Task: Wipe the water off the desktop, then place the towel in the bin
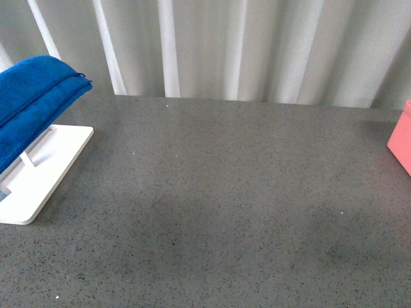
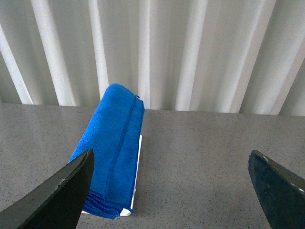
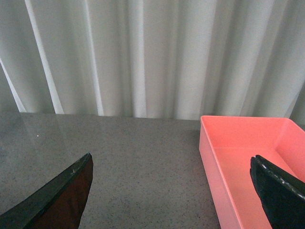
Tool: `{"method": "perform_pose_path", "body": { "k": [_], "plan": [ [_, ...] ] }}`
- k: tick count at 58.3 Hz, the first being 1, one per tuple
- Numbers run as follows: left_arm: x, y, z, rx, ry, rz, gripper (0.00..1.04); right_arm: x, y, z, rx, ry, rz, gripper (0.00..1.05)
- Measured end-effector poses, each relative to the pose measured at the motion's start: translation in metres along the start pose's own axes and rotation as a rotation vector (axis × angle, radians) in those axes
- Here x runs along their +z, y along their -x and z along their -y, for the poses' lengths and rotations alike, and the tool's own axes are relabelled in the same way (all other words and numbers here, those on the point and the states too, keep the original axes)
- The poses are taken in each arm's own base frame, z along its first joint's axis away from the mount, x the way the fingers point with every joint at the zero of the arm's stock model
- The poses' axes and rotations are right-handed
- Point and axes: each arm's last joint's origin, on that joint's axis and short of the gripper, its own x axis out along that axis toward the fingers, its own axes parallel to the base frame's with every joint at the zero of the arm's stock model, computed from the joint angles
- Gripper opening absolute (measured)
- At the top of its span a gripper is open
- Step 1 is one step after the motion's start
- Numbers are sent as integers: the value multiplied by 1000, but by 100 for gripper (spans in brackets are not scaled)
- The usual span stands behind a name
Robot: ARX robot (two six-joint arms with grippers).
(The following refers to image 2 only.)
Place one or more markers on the white towel rack with wooden bars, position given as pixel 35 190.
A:
pixel 117 187

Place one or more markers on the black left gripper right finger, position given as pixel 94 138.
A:
pixel 281 192

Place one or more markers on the blue microfiber cloth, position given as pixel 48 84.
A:
pixel 113 134

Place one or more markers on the white pleated curtain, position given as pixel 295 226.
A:
pixel 227 56

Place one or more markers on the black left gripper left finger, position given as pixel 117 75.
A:
pixel 57 203

